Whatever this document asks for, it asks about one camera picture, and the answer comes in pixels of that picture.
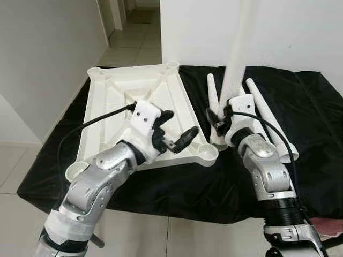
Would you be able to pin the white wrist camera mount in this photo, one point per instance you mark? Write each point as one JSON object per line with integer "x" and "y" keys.
{"x": 241, "y": 104}
{"x": 144, "y": 120}

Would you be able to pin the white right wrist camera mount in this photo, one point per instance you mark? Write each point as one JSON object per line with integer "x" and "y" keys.
{"x": 241, "y": 104}

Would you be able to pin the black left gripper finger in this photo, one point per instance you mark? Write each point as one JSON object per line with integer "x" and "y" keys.
{"x": 186, "y": 137}
{"x": 166, "y": 117}

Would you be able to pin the pink round object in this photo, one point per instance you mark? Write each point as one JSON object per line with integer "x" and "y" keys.
{"x": 328, "y": 227}

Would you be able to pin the white door frame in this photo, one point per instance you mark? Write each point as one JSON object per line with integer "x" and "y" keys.
{"x": 116, "y": 13}

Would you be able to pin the white plastic table leg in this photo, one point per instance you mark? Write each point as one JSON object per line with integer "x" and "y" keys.
{"x": 268, "y": 110}
{"x": 236, "y": 64}
{"x": 258, "y": 128}
{"x": 213, "y": 93}

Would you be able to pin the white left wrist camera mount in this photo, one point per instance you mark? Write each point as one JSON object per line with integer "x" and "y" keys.
{"x": 144, "y": 120}

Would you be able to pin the white plastic table top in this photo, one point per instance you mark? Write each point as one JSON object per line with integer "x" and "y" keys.
{"x": 115, "y": 91}

